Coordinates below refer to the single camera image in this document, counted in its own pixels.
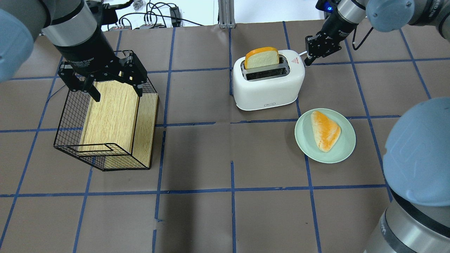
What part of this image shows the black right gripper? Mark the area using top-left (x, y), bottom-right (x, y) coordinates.
top-left (304, 12), bottom-right (356, 67)

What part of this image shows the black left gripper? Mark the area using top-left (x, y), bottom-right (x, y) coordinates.
top-left (56, 31), bottom-right (147, 102)

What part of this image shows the white toaster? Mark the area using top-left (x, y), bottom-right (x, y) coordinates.
top-left (232, 50), bottom-right (305, 111)

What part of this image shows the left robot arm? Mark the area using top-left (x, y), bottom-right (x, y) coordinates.
top-left (0, 0), bottom-right (148, 102)

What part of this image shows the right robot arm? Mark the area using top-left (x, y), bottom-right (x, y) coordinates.
top-left (305, 0), bottom-right (449, 253)

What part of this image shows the bread slice in toaster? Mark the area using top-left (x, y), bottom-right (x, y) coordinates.
top-left (244, 47), bottom-right (279, 69)

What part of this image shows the wooden shelf board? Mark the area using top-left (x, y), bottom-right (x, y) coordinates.
top-left (77, 81), bottom-right (159, 171)

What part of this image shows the triangular bread on plate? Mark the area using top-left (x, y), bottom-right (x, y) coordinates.
top-left (310, 110), bottom-right (342, 153)

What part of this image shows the light green plate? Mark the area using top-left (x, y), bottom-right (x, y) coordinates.
top-left (294, 108), bottom-right (356, 163)

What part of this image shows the black cables bundle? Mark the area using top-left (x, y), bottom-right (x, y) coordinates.
top-left (105, 0), bottom-right (204, 30)

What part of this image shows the black wire basket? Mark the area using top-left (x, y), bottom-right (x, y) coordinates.
top-left (53, 78), bottom-right (154, 171)

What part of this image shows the aluminium frame post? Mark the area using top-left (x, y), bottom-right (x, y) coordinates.
top-left (218, 0), bottom-right (236, 29)

